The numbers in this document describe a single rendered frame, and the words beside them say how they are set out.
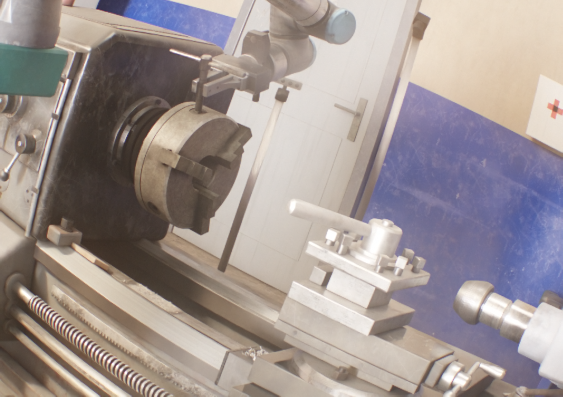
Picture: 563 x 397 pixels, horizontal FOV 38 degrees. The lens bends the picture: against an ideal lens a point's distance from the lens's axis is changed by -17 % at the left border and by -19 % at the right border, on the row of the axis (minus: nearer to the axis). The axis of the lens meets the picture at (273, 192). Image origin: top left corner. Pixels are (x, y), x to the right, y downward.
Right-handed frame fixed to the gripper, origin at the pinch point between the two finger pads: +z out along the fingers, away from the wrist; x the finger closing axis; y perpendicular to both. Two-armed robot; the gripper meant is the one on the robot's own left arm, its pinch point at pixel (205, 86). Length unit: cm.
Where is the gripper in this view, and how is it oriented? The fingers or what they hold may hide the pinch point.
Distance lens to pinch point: 196.9
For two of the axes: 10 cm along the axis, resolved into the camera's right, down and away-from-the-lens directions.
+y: -1.1, 8.7, 4.9
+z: -6.0, 3.3, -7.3
